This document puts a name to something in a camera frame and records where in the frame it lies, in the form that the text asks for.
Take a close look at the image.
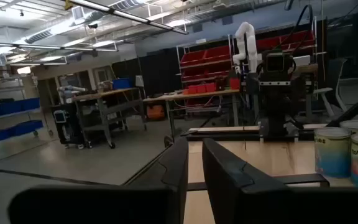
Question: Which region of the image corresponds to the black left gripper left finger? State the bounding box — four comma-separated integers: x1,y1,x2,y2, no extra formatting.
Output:
7,136,190,224

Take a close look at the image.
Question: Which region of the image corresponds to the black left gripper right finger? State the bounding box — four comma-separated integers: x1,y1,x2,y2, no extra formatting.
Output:
201,138,358,224

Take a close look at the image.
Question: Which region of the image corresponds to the blue green cherries can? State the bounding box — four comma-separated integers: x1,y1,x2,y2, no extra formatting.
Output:
314,126,352,179

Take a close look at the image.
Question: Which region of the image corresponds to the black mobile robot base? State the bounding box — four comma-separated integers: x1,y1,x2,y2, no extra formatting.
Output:
51,104,88,149

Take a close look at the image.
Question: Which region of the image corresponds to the white office chair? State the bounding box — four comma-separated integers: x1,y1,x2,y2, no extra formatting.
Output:
313,57,348,118

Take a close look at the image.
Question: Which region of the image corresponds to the red bin storage rack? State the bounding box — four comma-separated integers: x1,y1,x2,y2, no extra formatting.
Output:
255,29,318,58
176,36,234,94

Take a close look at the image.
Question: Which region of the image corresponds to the orange bag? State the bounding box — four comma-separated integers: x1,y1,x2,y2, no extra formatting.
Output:
146,104,167,121

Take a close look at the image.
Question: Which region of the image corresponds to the wooden top rolling cart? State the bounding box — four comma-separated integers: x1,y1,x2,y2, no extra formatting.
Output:
72,86,148,149

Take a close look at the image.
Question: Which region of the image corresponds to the black curtain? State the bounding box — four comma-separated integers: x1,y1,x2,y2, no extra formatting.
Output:
111,46,183,98

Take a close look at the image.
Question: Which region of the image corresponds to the blue plastic crate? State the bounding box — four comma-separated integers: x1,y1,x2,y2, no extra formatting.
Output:
112,77,133,90

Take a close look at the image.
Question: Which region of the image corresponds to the metal shelving unit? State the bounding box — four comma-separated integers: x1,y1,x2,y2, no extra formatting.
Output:
0,74,54,146

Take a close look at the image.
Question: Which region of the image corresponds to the black overhead light bar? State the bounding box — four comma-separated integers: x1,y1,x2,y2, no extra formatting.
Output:
63,0,190,35

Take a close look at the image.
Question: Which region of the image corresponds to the metal overhead bar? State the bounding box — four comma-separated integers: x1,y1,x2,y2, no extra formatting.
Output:
0,41,119,53

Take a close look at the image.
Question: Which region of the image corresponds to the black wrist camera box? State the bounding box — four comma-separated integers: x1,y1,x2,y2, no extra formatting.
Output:
265,52,287,73

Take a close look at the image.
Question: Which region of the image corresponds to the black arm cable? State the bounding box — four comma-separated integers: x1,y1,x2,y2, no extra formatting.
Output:
272,4,315,52

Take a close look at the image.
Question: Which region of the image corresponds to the black diagonal frame strut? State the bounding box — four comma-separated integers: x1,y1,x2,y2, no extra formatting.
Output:
326,85,358,128

